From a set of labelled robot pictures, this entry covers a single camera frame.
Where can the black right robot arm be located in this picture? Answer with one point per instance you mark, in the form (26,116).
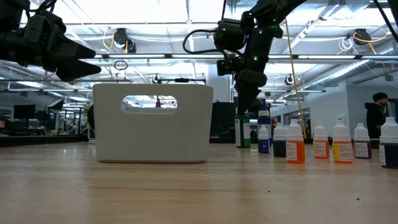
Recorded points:
(270,9)

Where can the large blue food coloring bottle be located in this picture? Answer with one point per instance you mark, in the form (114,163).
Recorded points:
(264,120)

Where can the small dark red coloring bottle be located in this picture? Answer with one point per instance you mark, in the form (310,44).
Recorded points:
(362,149)

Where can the small orange bottle yellow label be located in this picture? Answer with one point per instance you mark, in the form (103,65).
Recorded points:
(342,152)

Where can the black perforated computer tower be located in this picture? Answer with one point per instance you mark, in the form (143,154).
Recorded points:
(222,121)

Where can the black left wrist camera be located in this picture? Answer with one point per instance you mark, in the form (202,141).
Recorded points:
(43,25)

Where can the small dark food coloring bottle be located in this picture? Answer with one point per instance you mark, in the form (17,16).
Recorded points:
(280,149)

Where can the small orange food coloring bottle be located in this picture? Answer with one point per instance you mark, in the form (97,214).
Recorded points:
(300,152)
(321,149)

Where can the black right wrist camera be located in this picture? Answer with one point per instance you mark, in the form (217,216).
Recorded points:
(227,67)

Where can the large green food coloring bottle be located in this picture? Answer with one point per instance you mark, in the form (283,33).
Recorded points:
(247,133)

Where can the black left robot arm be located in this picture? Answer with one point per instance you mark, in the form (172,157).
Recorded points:
(12,12)

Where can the black monitor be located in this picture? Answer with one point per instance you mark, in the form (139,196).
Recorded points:
(24,111)

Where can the black studio light hood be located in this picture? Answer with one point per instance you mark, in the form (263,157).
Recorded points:
(56,104)

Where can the small blue food coloring bottle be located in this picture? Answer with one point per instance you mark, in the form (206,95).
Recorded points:
(263,146)

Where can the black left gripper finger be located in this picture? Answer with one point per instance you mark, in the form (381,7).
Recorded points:
(77,70)
(73,52)

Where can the person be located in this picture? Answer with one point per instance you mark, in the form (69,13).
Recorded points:
(374,116)

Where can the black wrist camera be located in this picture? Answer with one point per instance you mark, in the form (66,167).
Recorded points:
(227,67)
(43,25)

